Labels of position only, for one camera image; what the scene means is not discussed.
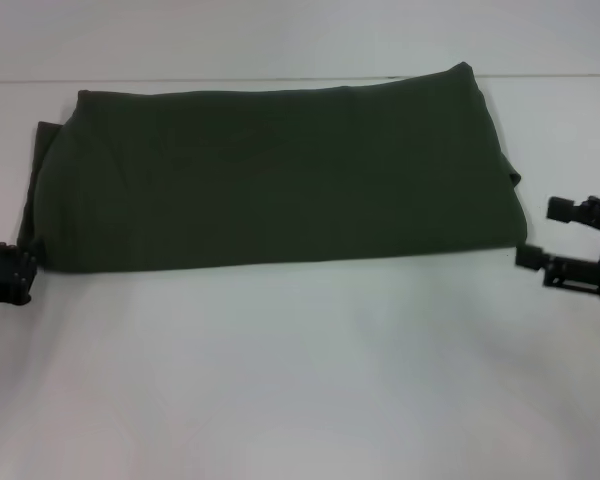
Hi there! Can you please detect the dark green FREE! shirt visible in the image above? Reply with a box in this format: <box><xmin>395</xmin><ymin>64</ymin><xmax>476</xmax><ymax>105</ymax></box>
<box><xmin>17</xmin><ymin>60</ymin><xmax>531</xmax><ymax>275</ymax></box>

